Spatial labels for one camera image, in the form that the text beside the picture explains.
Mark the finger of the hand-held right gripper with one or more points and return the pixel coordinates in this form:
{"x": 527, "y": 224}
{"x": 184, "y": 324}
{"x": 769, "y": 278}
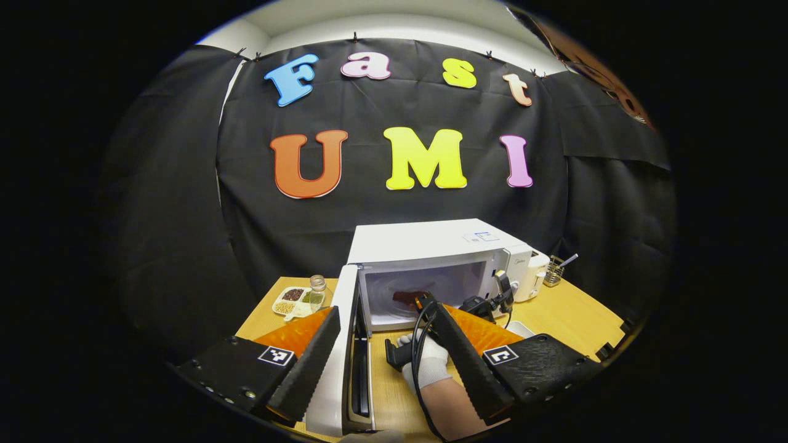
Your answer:
{"x": 423, "y": 301}

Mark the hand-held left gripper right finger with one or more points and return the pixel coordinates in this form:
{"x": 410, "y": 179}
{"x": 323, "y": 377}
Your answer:
{"x": 468, "y": 363}

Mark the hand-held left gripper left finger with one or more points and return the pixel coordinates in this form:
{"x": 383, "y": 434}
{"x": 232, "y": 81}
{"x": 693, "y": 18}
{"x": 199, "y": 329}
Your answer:
{"x": 314, "y": 363}

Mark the red meat piece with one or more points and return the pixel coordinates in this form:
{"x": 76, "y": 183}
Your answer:
{"x": 409, "y": 297}

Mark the white microwave oven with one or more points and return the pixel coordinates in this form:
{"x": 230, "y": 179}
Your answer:
{"x": 425, "y": 243}

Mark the white rectangular tray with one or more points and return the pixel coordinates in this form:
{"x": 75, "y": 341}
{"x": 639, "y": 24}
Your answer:
{"x": 520, "y": 329}

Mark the white toaster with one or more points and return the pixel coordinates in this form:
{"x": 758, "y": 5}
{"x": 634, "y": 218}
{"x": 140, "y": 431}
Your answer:
{"x": 535, "y": 277}

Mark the white sectioned snack plate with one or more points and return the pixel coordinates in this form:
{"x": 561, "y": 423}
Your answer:
{"x": 289, "y": 301}

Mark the clear plastic water bottle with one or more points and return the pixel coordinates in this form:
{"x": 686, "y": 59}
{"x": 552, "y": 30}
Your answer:
{"x": 317, "y": 284}

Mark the metal utensil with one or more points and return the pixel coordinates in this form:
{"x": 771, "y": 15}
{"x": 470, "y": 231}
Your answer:
{"x": 569, "y": 259}

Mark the black table edge bracket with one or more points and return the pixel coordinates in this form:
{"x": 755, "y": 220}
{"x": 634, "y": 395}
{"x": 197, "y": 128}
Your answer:
{"x": 626, "y": 326}
{"x": 605, "y": 352}

